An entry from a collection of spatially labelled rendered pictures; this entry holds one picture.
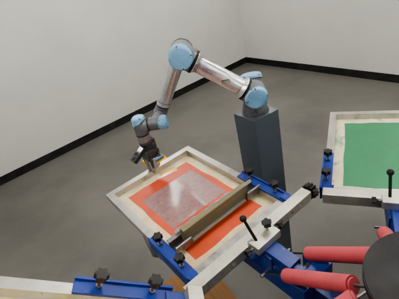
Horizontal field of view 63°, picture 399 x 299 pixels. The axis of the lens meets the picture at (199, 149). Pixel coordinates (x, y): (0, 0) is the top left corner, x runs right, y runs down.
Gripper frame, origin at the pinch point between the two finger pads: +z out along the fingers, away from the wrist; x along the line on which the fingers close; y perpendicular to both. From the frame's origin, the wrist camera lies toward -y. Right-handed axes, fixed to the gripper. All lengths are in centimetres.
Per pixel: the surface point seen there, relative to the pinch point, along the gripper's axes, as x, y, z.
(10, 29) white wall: 311, 11, -61
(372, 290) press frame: -133, -11, -35
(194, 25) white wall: 309, 276, 10
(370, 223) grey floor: -72, 128, 99
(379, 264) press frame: -130, -4, -35
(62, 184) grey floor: 225, -28, 109
